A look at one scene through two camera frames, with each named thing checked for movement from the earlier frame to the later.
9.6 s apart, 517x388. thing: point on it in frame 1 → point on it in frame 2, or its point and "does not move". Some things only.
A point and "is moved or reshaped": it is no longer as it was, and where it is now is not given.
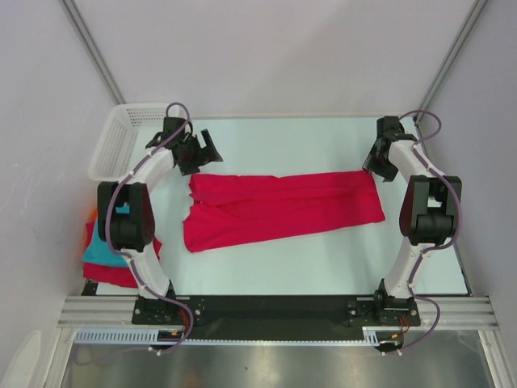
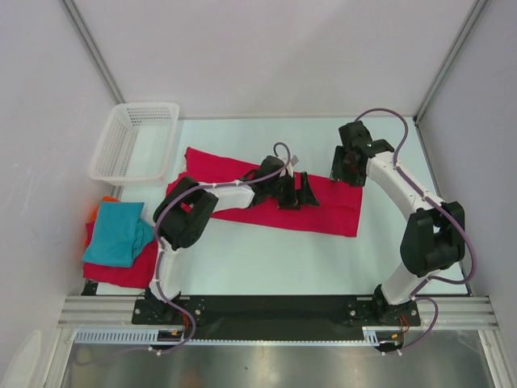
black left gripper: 209,150 → 306,197
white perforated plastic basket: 122,141 does not move
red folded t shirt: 115,275 does not move
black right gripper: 388,173 → 338,171
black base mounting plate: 277,317 does not move
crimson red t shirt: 226,209 is moved or reshaped
